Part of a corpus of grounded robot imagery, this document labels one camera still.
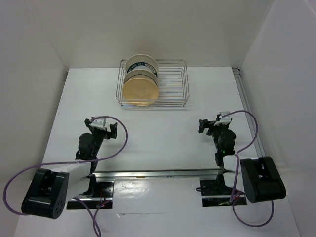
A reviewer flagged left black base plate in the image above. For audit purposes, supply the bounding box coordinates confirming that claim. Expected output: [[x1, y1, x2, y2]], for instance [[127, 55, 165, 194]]
[[66, 180, 114, 210]]

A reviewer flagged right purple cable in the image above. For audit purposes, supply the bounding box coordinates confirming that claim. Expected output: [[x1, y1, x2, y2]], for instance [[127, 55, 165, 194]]
[[221, 110, 274, 227]]

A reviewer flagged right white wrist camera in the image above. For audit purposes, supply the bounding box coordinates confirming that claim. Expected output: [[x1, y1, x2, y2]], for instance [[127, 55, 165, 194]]
[[214, 111, 232, 126]]

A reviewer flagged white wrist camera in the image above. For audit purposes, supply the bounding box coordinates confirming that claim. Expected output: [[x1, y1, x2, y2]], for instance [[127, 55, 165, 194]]
[[214, 111, 232, 126], [90, 117, 106, 130]]

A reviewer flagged tan bear plate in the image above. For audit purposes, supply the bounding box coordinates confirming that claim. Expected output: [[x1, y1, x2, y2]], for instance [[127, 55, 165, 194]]
[[122, 77, 159, 106]]

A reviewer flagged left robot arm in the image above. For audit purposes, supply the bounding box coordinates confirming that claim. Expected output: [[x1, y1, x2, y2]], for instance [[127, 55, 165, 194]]
[[21, 117, 118, 219]]

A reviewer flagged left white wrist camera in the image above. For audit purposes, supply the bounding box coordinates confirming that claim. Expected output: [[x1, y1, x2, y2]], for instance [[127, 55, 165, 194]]
[[90, 117, 106, 130]]

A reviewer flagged front aluminium rail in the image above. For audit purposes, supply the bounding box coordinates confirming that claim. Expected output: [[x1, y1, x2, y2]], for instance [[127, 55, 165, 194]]
[[94, 169, 220, 180]]

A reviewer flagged white plate teal lettered rim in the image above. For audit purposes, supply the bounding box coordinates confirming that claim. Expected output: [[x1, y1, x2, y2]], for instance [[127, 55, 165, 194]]
[[125, 54, 159, 77]]

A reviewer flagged aluminium rail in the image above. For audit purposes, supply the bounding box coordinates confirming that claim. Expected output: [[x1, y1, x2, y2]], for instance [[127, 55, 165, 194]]
[[232, 67, 266, 157], [94, 169, 220, 180]]

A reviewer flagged silver wire dish rack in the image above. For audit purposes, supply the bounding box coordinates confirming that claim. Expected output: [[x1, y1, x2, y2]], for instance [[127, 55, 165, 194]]
[[116, 59, 190, 110]]

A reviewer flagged right side aluminium rail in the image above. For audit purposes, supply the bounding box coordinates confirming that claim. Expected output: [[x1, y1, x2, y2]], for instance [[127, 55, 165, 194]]
[[232, 67, 266, 157]]

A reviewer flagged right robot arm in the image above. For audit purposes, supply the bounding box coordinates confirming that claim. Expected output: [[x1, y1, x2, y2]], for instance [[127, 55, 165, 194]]
[[198, 112, 286, 203]]

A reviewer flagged white plate blue rim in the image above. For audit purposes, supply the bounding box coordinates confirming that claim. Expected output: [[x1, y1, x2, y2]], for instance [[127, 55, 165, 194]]
[[123, 69, 159, 86]]

